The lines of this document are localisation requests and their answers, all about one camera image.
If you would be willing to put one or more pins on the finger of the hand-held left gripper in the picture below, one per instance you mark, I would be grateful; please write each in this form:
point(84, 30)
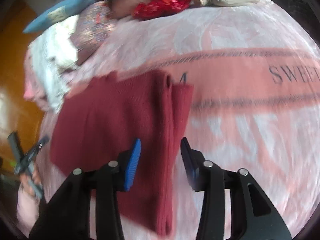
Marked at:
point(15, 143)
point(40, 145)

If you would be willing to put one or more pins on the pink folded clothes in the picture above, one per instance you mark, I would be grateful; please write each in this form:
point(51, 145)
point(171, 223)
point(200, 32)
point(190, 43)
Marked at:
point(35, 90)

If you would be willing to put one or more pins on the person's left forearm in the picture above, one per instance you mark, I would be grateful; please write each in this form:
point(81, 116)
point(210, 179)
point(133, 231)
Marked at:
point(26, 210)

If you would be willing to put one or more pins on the dark red knit sweater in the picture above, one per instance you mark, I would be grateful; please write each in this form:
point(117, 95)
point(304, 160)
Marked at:
point(112, 115)

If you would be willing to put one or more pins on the blue pillow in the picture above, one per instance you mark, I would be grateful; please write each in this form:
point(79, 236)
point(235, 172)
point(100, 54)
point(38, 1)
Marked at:
point(62, 10)

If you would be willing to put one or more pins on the bright red cloth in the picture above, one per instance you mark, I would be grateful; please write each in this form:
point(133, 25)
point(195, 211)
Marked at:
point(160, 6)

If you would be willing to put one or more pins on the white ribbed garment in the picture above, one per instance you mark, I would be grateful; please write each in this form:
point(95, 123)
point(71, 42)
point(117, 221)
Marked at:
point(47, 62)

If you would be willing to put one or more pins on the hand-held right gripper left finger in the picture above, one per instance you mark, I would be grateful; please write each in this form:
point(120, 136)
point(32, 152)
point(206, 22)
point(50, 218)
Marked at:
point(132, 165)

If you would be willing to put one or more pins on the cream crumpled cloth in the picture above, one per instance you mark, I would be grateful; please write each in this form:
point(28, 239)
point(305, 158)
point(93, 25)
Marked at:
point(66, 30)

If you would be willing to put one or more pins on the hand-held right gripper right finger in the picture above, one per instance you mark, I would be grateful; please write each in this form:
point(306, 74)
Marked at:
point(187, 160)

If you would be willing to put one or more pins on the pink printed blanket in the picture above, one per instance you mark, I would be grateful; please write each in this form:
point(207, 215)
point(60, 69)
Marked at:
point(250, 105)

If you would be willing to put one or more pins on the person's left hand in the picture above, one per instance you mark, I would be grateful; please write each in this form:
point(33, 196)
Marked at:
point(35, 177)

